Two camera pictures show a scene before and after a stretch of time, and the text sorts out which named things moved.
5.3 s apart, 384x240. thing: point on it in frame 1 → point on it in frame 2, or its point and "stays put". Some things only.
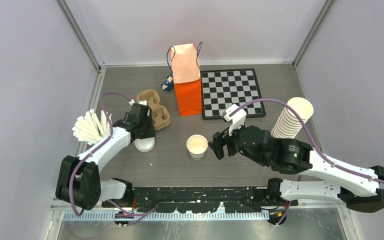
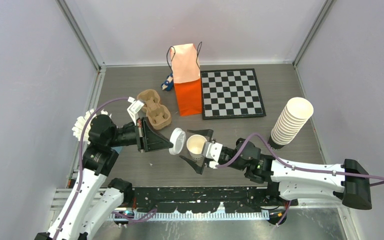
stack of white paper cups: [288, 124] stays put
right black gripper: [219, 139] → [197, 167]
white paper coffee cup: [197, 145] stays put
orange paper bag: [186, 71] stays put
